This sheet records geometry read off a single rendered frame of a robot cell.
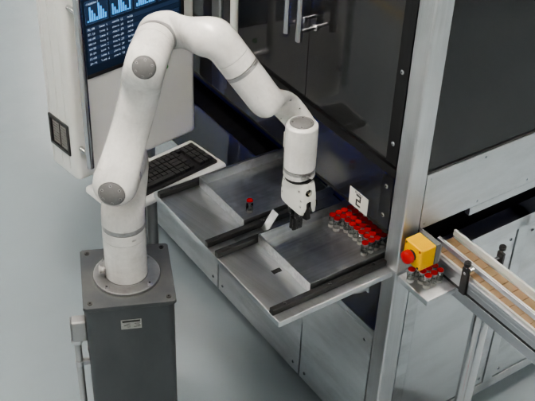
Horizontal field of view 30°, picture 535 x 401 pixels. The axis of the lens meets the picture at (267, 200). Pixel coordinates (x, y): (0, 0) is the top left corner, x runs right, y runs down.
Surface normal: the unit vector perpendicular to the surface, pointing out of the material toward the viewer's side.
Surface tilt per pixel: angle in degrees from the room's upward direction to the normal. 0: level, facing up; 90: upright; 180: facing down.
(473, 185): 90
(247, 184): 0
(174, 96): 90
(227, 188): 0
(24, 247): 0
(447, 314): 90
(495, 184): 90
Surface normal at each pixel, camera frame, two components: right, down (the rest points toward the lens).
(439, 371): 0.56, 0.51
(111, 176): -0.06, 0.17
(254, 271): 0.04, -0.80
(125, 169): 0.24, 0.20
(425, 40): -0.83, 0.31
